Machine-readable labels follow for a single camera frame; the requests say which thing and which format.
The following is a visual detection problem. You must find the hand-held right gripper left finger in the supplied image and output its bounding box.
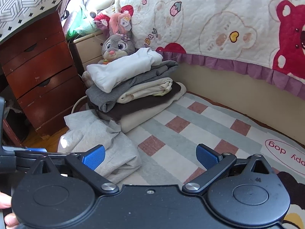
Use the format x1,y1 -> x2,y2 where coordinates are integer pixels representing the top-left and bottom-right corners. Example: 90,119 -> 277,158
32,144 -> 120,195

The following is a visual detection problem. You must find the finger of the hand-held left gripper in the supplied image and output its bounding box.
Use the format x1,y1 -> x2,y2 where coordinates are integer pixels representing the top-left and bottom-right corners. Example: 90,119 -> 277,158
14,147 -> 69,173

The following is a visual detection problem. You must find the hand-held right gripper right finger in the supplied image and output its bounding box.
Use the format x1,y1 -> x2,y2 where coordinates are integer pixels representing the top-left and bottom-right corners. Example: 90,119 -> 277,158
182,144 -> 273,195

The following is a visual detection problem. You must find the light grey t-shirt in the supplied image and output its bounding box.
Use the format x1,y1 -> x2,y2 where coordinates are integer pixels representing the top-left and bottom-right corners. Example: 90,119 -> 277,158
57,112 -> 143,185

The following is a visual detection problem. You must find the person's left hand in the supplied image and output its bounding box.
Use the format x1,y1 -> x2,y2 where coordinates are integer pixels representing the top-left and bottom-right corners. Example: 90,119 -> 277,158
0,193 -> 20,227

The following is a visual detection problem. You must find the plaid rug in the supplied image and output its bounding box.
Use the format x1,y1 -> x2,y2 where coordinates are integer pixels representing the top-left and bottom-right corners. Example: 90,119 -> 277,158
57,91 -> 305,229

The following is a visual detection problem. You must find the red-brown wooden drawer chest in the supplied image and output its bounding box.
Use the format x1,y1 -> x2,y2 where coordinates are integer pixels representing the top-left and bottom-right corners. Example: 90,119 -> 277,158
0,11 -> 87,137

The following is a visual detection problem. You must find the grey folded garment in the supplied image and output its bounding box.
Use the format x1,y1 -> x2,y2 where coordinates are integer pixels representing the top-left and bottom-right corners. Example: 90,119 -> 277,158
85,60 -> 180,113

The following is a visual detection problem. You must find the beige bed base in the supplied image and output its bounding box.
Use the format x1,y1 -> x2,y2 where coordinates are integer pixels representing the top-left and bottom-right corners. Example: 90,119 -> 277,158
178,60 -> 305,146

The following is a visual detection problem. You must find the dark brown folded garment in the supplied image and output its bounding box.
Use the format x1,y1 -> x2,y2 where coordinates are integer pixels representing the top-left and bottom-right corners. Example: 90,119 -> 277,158
87,81 -> 184,123

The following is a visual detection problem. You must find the cream folded garment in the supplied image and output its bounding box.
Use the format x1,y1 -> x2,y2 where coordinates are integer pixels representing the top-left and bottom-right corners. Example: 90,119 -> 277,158
117,77 -> 173,104

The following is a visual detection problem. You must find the white folded garment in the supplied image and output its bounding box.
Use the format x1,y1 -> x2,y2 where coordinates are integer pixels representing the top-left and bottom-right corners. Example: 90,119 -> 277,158
86,48 -> 163,93

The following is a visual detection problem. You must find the beige nightstand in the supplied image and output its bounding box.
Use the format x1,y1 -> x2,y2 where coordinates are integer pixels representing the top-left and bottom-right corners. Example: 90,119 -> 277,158
73,30 -> 108,70

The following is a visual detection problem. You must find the grey rabbit plush toy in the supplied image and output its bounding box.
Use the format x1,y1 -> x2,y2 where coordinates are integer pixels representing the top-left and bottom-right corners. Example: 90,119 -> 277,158
100,12 -> 137,65

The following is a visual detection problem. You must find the geometric patterned cloth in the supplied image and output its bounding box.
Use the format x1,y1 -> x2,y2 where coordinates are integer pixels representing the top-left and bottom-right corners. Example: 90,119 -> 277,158
0,0 -> 72,44

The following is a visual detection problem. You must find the green fluffy item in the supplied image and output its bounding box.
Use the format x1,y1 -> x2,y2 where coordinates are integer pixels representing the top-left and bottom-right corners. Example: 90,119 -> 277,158
67,7 -> 96,39

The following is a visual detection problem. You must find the red white plush toy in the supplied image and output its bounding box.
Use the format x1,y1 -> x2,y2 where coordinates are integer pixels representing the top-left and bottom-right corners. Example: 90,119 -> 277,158
93,5 -> 134,32

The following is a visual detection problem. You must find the bear print quilt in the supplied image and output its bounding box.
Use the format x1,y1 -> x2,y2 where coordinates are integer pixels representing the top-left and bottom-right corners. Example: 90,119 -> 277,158
105,0 -> 305,99

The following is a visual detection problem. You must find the white cable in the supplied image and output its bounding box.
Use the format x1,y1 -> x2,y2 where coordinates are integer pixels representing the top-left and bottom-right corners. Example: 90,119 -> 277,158
71,95 -> 89,115

